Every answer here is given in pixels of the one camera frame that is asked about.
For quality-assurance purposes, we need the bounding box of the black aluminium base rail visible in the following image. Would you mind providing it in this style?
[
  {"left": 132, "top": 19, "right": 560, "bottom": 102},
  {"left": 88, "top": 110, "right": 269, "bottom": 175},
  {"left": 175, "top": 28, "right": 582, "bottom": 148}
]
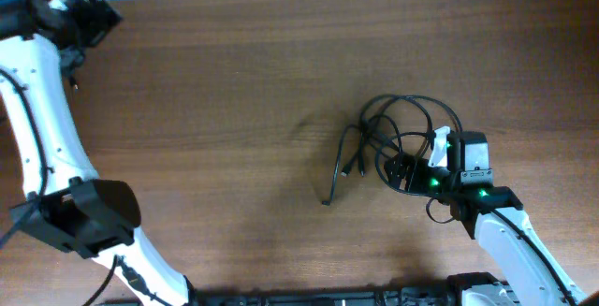
[{"left": 95, "top": 272, "right": 511, "bottom": 306}]

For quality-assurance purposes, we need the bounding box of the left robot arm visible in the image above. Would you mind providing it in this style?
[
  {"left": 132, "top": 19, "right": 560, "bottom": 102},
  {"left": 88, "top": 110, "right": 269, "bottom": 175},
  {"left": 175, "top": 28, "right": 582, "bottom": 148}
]
[{"left": 1, "top": 0, "right": 197, "bottom": 305}]

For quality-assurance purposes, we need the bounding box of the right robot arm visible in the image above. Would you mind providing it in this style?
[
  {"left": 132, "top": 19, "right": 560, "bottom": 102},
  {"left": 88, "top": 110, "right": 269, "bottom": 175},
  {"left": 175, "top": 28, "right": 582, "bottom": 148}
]
[{"left": 376, "top": 126, "right": 594, "bottom": 305}]

